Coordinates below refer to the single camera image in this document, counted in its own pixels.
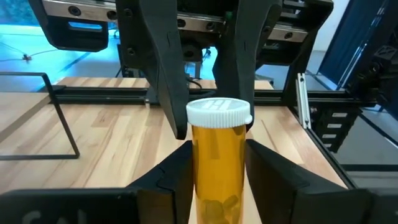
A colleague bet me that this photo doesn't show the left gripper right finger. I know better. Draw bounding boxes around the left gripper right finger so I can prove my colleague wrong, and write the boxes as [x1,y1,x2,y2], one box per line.
[245,139,348,224]

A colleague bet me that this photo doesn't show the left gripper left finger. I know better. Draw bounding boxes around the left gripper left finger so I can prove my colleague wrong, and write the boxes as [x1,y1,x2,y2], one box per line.
[127,140,194,224]

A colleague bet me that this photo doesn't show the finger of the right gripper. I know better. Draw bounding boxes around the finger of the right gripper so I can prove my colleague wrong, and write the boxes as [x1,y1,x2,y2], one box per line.
[213,0,283,131]
[115,0,191,140]

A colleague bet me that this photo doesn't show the slim orange pill bottle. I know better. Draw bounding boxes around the slim orange pill bottle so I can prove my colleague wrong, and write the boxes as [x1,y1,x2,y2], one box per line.
[185,97,253,224]

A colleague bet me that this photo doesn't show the wooden shelf with black legs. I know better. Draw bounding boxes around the wooden shelf with black legs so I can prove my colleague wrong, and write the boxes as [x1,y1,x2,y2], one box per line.
[0,72,81,161]

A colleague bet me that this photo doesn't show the silver aluminium extrusion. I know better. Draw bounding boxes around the silver aluminium extrusion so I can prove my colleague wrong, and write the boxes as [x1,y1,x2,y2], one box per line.
[295,73,312,130]

